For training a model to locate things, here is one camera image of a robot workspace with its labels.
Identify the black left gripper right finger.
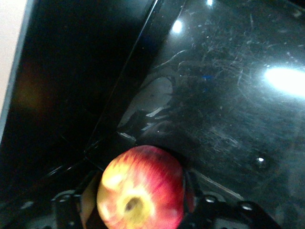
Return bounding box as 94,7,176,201
183,170,283,229

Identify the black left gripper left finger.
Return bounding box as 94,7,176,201
51,170,103,229

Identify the red yellow striped apple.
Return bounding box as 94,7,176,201
96,145,185,229

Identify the black plastic box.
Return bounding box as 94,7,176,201
0,0,305,229

